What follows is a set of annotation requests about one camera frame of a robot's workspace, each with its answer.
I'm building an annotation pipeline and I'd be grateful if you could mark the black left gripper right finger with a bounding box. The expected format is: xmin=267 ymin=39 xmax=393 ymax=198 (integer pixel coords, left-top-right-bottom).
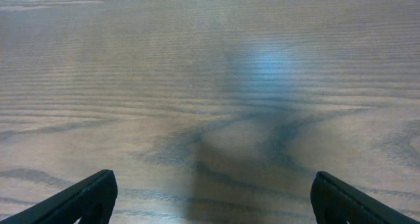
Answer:
xmin=310 ymin=171 xmax=419 ymax=224

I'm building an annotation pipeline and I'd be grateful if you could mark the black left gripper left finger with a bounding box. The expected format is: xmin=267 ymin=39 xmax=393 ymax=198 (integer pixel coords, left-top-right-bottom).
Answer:
xmin=1 ymin=169 xmax=118 ymax=224

